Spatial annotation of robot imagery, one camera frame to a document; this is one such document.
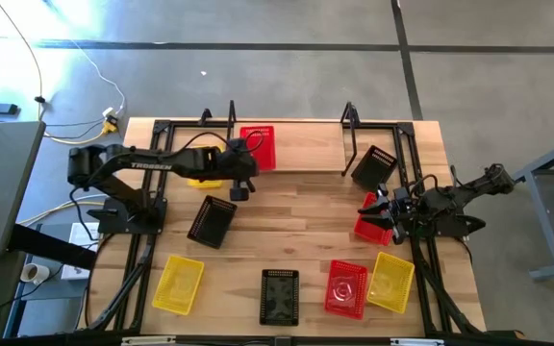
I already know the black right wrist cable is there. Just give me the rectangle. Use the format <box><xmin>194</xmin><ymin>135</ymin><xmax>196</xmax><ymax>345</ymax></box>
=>
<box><xmin>407</xmin><ymin>165</ymin><xmax>456</xmax><ymax>196</ymax></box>

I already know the cream floor cable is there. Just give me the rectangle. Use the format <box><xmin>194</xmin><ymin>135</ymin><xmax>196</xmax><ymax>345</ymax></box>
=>
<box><xmin>16</xmin><ymin>191</ymin><xmax>108</xmax><ymax>227</ymax></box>

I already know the black plastic mesh basket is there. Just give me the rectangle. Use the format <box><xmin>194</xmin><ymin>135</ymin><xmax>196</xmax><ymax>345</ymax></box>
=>
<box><xmin>259</xmin><ymin>268</ymin><xmax>301</xmax><ymax>327</ymax></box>
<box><xmin>350</xmin><ymin>144</ymin><xmax>399</xmax><ymax>193</ymax></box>
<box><xmin>186</xmin><ymin>194</ymin><xmax>239</xmax><ymax>250</ymax></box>

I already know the silver frame bracket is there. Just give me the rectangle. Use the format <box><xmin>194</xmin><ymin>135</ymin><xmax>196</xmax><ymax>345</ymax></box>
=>
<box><xmin>121</xmin><ymin>335</ymin><xmax>177</xmax><ymax>346</ymax></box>
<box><xmin>390</xmin><ymin>337</ymin><xmax>445</xmax><ymax>346</ymax></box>

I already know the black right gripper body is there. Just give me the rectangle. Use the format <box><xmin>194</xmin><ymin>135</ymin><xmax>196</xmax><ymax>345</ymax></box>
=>
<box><xmin>377</xmin><ymin>182</ymin><xmax>423</xmax><ymax>245</ymax></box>

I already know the blue-grey metal table frame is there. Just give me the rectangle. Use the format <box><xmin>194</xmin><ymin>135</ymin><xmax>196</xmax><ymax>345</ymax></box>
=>
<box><xmin>497</xmin><ymin>132</ymin><xmax>554</xmax><ymax>283</ymax></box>

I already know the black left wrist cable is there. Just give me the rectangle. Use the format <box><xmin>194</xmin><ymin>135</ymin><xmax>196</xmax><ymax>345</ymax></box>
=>
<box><xmin>179</xmin><ymin>128</ymin><xmax>266</xmax><ymax>156</ymax></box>

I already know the black side table leg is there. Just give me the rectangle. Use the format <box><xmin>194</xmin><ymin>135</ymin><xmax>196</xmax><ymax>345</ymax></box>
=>
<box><xmin>6</xmin><ymin>223</ymin><xmax>99</xmax><ymax>271</ymax></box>

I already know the white paper sheet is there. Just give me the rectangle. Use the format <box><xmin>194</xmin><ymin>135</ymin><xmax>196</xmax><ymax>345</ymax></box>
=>
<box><xmin>60</xmin><ymin>261</ymin><xmax>90</xmax><ymax>282</ymax></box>

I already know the yellow floor cable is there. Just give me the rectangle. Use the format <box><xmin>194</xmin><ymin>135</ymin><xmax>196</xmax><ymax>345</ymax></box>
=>
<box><xmin>43</xmin><ymin>128</ymin><xmax>110</xmax><ymax>146</ymax></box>

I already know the grey floor cable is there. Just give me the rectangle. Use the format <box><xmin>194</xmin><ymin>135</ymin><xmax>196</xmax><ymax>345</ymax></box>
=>
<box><xmin>0</xmin><ymin>0</ymin><xmax>45</xmax><ymax>121</ymax></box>

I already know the white cup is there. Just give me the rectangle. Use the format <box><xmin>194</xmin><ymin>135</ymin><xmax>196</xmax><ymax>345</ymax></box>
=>
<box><xmin>19</xmin><ymin>262</ymin><xmax>51</xmax><ymax>285</ymax></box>

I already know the yellow plastic mesh basket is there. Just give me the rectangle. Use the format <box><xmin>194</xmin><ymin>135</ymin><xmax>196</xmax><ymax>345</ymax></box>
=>
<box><xmin>365</xmin><ymin>251</ymin><xmax>416</xmax><ymax>315</ymax></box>
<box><xmin>188</xmin><ymin>145</ymin><xmax>225</xmax><ymax>189</ymax></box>
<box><xmin>151</xmin><ymin>254</ymin><xmax>206</xmax><ymax>317</ymax></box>

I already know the white floor cable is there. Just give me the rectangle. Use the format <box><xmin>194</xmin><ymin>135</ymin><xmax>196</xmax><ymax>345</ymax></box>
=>
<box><xmin>40</xmin><ymin>0</ymin><xmax>128</xmax><ymax>116</ymax></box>

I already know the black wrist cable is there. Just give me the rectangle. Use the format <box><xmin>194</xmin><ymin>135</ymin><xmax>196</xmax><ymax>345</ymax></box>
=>
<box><xmin>179</xmin><ymin>128</ymin><xmax>266</xmax><ymax>156</ymax></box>
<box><xmin>407</xmin><ymin>165</ymin><xmax>456</xmax><ymax>196</ymax></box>

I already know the red plastic mesh basket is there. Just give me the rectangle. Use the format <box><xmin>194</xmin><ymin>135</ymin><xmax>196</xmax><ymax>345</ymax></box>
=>
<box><xmin>323</xmin><ymin>259</ymin><xmax>369</xmax><ymax>321</ymax></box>
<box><xmin>239</xmin><ymin>125</ymin><xmax>277</xmax><ymax>172</ymax></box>
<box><xmin>352</xmin><ymin>191</ymin><xmax>394</xmax><ymax>247</ymax></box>

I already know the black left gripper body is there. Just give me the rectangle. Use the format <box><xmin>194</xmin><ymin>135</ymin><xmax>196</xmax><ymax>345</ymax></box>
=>
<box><xmin>217</xmin><ymin>137</ymin><xmax>261</xmax><ymax>193</ymax></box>

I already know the grey side table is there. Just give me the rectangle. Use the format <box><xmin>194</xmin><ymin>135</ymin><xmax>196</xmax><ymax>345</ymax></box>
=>
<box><xmin>0</xmin><ymin>120</ymin><xmax>47</xmax><ymax>260</ymax></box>

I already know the black aluminium table frame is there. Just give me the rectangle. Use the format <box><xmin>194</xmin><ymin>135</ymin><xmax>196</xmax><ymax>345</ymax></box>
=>
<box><xmin>87</xmin><ymin>109</ymin><xmax>488</xmax><ymax>337</ymax></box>

